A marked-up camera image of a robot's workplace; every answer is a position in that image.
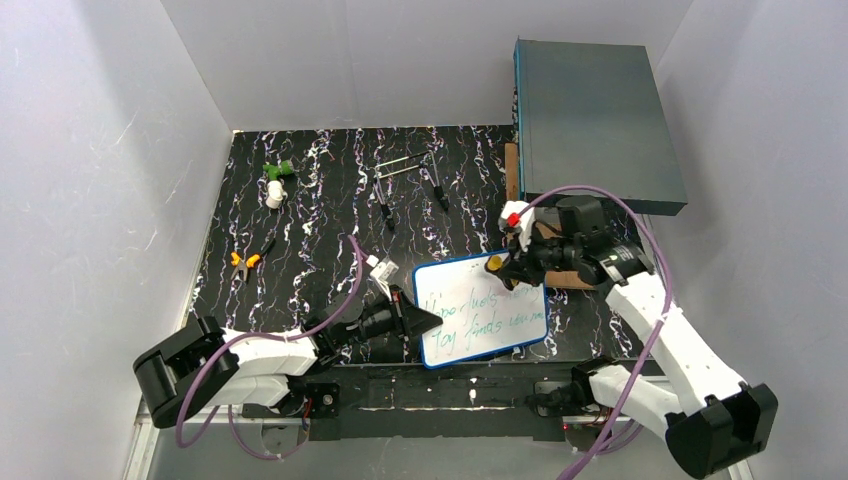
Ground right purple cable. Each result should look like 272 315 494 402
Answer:
513 184 676 480

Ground dark grey metal box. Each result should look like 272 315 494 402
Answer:
513 39 688 216

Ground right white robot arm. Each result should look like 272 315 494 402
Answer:
486 196 778 479

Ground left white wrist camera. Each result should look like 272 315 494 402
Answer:
366 255 398 296

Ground blue framed whiteboard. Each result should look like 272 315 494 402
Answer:
412 250 549 369

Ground wooden board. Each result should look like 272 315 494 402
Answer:
504 143 594 290

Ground wire whiteboard stand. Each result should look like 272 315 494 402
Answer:
371 150 451 234

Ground green white toy figure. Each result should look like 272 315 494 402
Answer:
263 160 294 210

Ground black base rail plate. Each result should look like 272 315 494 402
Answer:
245 362 574 441

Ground yellow bone shaped eraser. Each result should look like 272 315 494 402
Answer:
484 255 503 274

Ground orange handled pliers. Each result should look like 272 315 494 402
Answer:
230 239 276 283

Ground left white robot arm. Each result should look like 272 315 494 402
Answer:
133 285 443 429

